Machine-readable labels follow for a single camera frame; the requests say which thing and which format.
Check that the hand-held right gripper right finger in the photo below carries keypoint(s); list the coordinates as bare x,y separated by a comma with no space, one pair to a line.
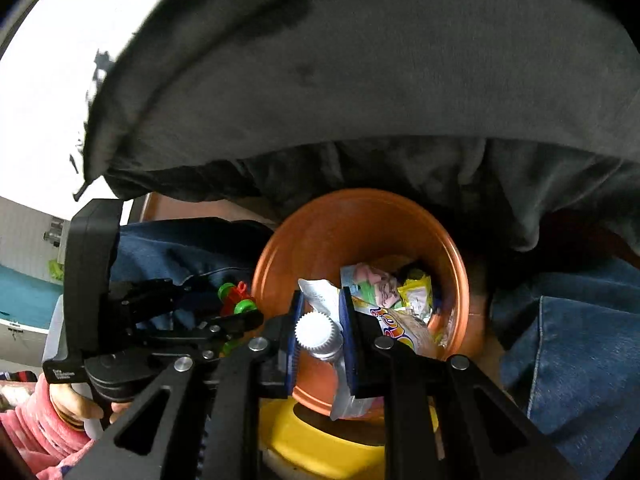
348,345

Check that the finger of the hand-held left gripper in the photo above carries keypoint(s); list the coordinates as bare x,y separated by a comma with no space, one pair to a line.
235,322
150,295

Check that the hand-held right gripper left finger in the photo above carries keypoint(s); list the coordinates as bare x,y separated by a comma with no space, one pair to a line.
295,345

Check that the red green plastic toy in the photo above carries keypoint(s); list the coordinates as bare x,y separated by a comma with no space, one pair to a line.
240,297

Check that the green medicine box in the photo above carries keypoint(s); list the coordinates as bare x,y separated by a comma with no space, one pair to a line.
372,282

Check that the yellow snack wrapper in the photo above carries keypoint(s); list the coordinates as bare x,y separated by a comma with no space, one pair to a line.
416,292

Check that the orange plastic bin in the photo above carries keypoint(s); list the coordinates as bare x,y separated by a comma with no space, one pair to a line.
350,230

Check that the person's left forearm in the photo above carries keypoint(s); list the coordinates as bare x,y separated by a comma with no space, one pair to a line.
30,430

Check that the person's left hand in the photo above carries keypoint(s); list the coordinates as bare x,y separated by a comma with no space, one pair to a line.
72,402

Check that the colourful snack packet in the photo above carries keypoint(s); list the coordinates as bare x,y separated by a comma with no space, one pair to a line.
400,327

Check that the teal panel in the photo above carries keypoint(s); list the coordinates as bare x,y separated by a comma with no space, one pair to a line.
25,295

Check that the yellow plastic bowl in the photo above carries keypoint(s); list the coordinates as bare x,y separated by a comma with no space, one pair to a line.
300,435

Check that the blue jeans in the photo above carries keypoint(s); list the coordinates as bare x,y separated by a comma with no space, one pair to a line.
575,340

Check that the grey sweater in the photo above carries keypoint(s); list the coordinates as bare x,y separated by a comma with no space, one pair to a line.
350,85

